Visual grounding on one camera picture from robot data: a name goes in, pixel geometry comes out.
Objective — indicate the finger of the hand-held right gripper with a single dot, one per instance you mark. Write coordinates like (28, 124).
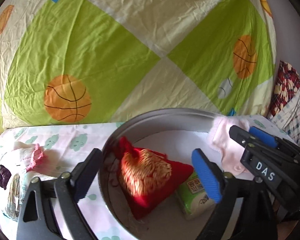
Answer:
(240, 135)
(262, 135)

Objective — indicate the printed plastic packet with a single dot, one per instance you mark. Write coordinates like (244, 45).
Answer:
(15, 197)

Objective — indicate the green tissue packet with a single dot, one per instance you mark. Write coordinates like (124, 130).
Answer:
(192, 200)

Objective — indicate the pink terry cloth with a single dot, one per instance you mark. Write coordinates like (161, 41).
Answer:
(222, 140)

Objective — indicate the white gauze towel pink edge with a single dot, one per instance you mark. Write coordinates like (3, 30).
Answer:
(22, 152)

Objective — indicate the basketball print hanging sheet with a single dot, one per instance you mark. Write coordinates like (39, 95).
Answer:
(90, 42)

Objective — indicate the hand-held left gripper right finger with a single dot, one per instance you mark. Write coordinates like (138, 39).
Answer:
(206, 177)

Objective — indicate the red floral cloth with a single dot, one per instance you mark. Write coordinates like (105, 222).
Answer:
(285, 85)

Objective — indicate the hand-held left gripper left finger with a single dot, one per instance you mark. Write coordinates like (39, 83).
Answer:
(81, 187)

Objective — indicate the plaid cloth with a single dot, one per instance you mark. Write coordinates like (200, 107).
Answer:
(297, 115)

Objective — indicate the round metal cookie tin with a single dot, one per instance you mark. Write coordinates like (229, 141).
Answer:
(165, 217)

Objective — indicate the cloud print tablecloth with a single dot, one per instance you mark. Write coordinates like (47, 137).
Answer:
(65, 150)

